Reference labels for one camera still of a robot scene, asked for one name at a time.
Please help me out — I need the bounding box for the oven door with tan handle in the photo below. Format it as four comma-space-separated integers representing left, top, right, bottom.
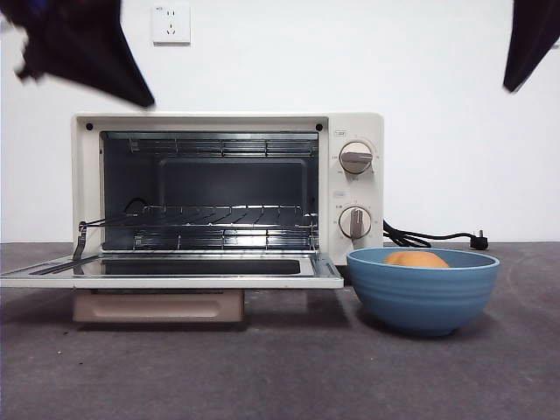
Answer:
0, 251, 346, 325

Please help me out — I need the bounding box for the blue ribbed bowl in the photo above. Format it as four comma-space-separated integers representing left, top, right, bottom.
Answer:
346, 247, 501, 338

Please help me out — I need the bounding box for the cream Toshiba toaster oven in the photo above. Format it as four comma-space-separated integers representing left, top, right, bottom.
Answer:
71, 111, 385, 268

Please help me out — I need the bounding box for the oven knob with horizontal grip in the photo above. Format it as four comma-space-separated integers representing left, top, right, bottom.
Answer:
339, 140, 376, 175

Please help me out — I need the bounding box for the oven knob with vertical grip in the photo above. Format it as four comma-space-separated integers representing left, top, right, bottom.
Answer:
339, 206, 373, 240

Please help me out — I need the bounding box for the white wall socket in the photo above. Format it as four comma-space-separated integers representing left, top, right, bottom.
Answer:
151, 3, 192, 46

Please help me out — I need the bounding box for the black power cable with plug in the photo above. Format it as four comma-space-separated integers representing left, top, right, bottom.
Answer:
382, 218, 491, 253

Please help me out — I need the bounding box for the wire oven rack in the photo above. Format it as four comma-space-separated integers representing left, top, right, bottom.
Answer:
124, 203, 319, 228

